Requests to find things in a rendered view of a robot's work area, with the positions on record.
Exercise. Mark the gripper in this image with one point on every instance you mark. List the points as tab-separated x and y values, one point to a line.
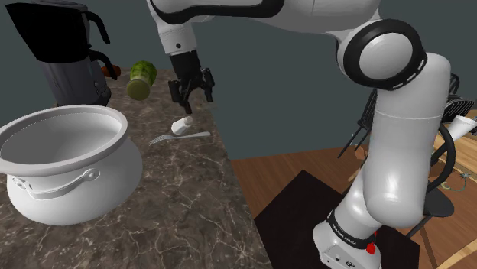
186	69

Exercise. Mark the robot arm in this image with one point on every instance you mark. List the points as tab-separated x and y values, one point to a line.
402	149

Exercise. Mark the small white bottle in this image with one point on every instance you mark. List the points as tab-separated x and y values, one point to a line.
182	125

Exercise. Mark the silver fork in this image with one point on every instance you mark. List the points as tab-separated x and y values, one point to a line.
179	136

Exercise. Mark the orange carrot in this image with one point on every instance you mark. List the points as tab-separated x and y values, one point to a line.
111	69

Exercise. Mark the black and grey coffee maker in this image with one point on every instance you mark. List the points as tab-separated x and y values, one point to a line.
63	48

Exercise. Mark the large white pot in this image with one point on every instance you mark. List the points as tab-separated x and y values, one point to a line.
69	164

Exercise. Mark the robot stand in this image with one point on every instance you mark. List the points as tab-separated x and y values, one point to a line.
335	223

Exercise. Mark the black chair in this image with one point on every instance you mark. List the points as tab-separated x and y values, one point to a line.
445	156

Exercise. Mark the white cone cup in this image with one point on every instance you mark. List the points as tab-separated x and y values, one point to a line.
462	126

